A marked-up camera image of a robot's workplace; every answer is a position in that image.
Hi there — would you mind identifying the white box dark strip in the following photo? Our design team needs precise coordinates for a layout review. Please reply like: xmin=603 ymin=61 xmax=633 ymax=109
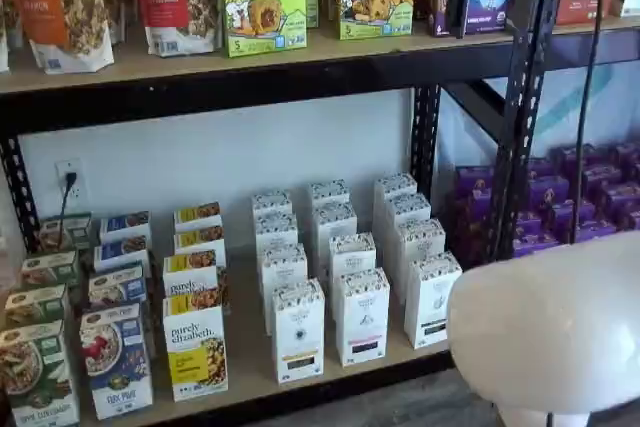
xmin=394 ymin=219 xmax=447 ymax=288
xmin=373 ymin=172 xmax=419 ymax=228
xmin=384 ymin=192 xmax=432 ymax=233
xmin=403 ymin=250 xmax=464 ymax=351

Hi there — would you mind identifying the white yellow granola box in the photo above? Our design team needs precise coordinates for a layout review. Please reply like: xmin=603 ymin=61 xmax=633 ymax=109
xmin=173 ymin=224 xmax=227 ymax=256
xmin=162 ymin=291 xmax=230 ymax=403
xmin=173 ymin=201 xmax=223 ymax=231
xmin=162 ymin=249 xmax=231 ymax=316

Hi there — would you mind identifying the black metal shelving rack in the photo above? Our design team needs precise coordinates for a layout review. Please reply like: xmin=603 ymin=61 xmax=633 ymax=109
xmin=549 ymin=21 xmax=640 ymax=81
xmin=0 ymin=0 xmax=570 ymax=427

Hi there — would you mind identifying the blue cereal box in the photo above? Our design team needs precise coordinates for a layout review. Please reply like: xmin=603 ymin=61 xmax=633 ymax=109
xmin=88 ymin=261 xmax=149 ymax=311
xmin=98 ymin=210 xmax=152 ymax=244
xmin=79 ymin=302 xmax=154 ymax=421
xmin=93 ymin=235 xmax=151 ymax=273

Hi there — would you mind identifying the white wall outlet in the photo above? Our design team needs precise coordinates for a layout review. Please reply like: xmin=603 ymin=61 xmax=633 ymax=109
xmin=54 ymin=159 xmax=85 ymax=203

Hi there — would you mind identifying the black power plug cable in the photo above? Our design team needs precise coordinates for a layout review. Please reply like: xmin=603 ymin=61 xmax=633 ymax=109
xmin=60 ymin=171 xmax=77 ymax=248

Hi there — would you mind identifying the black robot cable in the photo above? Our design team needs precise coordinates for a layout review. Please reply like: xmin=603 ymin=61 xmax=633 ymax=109
xmin=547 ymin=0 xmax=609 ymax=427

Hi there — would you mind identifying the wooden shelf board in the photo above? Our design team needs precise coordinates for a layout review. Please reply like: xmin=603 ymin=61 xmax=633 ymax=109
xmin=552 ymin=14 xmax=640 ymax=37
xmin=29 ymin=211 xmax=464 ymax=423
xmin=0 ymin=16 xmax=516 ymax=96

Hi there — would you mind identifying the green cereal box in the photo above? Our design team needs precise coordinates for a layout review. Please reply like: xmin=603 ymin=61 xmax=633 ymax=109
xmin=0 ymin=319 xmax=81 ymax=427
xmin=3 ymin=284 xmax=71 ymax=333
xmin=19 ymin=249 xmax=80 ymax=291
xmin=38 ymin=211 xmax=94 ymax=253

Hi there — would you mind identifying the granola bag blue label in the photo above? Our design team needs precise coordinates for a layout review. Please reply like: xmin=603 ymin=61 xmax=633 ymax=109
xmin=0 ymin=0 xmax=12 ymax=73

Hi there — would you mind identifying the white box pink strip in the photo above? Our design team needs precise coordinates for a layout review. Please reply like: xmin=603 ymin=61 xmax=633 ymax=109
xmin=312 ymin=202 xmax=359 ymax=268
xmin=333 ymin=266 xmax=391 ymax=367
xmin=327 ymin=232 xmax=377 ymax=288
xmin=307 ymin=179 xmax=351 ymax=211

